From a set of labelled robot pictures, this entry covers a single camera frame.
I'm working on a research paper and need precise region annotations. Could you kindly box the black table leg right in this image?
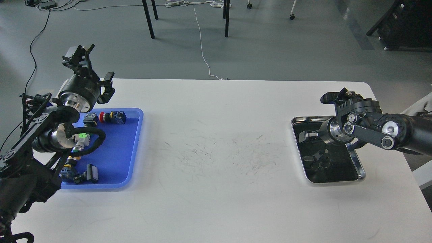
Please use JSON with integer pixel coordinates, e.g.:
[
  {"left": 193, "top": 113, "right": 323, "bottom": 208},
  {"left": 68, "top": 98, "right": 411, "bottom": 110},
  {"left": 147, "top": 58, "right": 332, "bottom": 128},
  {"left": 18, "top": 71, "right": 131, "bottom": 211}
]
[{"left": 223, "top": 0, "right": 231, "bottom": 37}]

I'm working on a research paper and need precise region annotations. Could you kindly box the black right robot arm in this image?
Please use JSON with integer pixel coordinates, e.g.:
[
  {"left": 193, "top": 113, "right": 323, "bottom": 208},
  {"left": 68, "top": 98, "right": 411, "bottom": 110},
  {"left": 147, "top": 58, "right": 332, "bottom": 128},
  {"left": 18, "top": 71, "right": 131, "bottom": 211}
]
[{"left": 298, "top": 88, "right": 432, "bottom": 156}]

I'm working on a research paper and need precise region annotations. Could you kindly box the grey cloth at edge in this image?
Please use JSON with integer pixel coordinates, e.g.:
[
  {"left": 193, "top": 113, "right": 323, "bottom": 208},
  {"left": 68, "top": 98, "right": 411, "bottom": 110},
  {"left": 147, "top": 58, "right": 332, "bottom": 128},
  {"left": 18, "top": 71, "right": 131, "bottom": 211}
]
[{"left": 401, "top": 99, "right": 432, "bottom": 116}]

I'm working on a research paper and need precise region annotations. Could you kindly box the black square switch module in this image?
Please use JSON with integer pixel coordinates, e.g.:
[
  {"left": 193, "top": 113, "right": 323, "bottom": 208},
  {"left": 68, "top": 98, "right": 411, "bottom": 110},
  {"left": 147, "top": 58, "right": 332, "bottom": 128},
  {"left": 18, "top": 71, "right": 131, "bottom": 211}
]
[{"left": 73, "top": 164, "right": 99, "bottom": 184}]

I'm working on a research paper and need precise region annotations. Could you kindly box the green white silver switch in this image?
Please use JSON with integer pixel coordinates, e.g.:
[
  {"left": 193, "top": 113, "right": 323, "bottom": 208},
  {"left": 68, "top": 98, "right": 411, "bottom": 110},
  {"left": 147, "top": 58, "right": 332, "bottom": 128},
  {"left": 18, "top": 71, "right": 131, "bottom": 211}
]
[{"left": 72, "top": 133, "right": 91, "bottom": 152}]

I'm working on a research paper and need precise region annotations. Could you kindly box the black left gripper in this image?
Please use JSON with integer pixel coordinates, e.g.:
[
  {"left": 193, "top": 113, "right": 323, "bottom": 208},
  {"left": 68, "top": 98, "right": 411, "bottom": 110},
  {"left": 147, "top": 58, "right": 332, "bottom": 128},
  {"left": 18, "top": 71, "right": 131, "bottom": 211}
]
[{"left": 58, "top": 44, "right": 115, "bottom": 112}]

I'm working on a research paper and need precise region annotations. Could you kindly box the green push button black base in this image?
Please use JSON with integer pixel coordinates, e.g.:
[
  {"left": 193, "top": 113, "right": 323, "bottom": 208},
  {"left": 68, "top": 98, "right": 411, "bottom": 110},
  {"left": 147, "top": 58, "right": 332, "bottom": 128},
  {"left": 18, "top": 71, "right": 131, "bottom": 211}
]
[{"left": 83, "top": 113, "right": 99, "bottom": 127}]

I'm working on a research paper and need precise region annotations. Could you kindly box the white floor cable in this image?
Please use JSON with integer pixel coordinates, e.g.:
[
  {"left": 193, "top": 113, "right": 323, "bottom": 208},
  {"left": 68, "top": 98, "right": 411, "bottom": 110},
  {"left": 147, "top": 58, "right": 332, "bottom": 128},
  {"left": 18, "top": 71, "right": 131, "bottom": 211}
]
[{"left": 74, "top": 0, "right": 232, "bottom": 81}]

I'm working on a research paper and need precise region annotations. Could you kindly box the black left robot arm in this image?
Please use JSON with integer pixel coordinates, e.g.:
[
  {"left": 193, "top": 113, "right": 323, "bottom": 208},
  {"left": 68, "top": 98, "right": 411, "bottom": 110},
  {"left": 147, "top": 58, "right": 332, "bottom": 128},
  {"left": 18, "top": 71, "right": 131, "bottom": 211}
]
[{"left": 0, "top": 44, "right": 115, "bottom": 243}]

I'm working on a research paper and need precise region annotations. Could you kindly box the black table leg left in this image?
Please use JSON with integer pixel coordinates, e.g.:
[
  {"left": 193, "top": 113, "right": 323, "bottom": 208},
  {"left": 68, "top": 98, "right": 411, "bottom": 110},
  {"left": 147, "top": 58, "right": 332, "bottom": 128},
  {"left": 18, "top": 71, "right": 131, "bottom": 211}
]
[{"left": 142, "top": 0, "right": 159, "bottom": 39}]

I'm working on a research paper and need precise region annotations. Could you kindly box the silver metal tray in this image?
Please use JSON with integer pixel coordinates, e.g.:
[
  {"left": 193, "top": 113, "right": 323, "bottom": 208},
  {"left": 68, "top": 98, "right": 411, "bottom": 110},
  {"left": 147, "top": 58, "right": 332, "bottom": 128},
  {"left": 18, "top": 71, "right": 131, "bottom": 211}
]
[{"left": 291, "top": 116, "right": 366, "bottom": 185}]

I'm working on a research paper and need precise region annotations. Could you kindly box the black cabinet on wheels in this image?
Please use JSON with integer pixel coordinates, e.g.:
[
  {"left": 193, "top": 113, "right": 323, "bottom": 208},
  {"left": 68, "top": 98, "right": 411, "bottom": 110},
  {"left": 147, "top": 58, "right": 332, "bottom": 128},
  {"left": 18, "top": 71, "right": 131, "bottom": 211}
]
[{"left": 366, "top": 0, "right": 432, "bottom": 52}]

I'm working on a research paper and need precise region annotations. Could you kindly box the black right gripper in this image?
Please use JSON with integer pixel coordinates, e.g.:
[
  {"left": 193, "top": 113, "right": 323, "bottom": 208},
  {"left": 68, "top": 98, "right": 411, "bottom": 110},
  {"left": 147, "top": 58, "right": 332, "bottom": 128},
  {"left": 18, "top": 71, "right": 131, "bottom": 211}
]
[{"left": 298, "top": 119, "right": 354, "bottom": 144}]

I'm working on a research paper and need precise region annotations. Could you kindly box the red emergency push button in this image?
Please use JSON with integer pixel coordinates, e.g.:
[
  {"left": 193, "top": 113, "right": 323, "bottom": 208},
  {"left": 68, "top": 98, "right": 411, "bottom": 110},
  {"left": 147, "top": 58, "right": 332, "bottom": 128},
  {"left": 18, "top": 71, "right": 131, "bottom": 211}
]
[{"left": 99, "top": 111, "right": 127, "bottom": 125}]

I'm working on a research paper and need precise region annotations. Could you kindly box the black floor cable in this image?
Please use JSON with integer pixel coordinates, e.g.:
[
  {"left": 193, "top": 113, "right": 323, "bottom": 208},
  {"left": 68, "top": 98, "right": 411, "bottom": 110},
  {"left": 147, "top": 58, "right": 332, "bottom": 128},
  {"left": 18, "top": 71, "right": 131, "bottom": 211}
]
[{"left": 0, "top": 0, "right": 81, "bottom": 152}]

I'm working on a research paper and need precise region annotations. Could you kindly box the yellow push button switch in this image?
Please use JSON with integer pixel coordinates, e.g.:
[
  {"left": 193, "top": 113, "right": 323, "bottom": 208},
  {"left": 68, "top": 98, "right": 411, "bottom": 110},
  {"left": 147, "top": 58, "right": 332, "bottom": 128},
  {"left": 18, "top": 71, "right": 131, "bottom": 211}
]
[{"left": 60, "top": 156, "right": 79, "bottom": 183}]

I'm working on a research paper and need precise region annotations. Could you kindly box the black table leg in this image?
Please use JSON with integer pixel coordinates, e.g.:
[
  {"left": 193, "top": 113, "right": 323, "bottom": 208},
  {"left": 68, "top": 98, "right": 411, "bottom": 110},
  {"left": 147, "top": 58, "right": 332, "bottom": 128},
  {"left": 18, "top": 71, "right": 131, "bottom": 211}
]
[
  {"left": 142, "top": 0, "right": 159, "bottom": 39},
  {"left": 223, "top": 0, "right": 231, "bottom": 37}
]

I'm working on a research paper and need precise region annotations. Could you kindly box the blue plastic tray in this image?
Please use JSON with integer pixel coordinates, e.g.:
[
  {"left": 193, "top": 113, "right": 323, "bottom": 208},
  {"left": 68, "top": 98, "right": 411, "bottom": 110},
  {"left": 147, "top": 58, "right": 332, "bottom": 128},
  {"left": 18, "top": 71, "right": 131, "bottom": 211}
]
[{"left": 61, "top": 108, "right": 144, "bottom": 190}]

